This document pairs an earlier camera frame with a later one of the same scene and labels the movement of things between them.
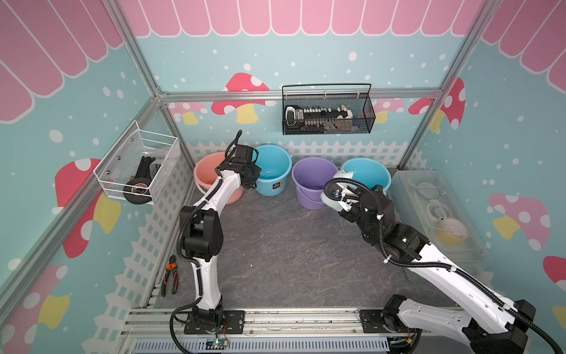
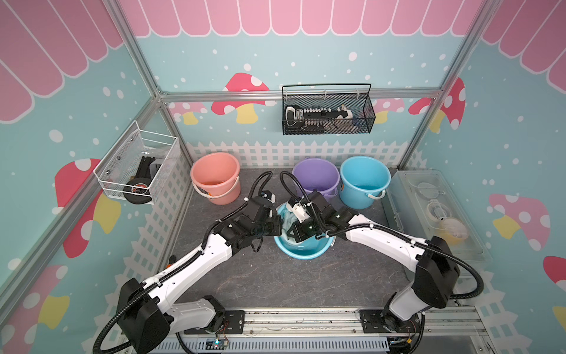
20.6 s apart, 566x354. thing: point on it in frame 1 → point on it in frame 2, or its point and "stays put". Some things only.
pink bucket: x=205 y=175 stays put
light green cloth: x=333 y=203 → x=288 y=220
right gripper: x=346 y=214 → x=297 y=235
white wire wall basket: x=134 y=169 stays put
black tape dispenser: x=138 y=190 stays put
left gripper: x=256 y=170 → x=277 y=222
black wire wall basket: x=323 y=108 stays put
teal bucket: x=275 y=161 → x=305 y=250
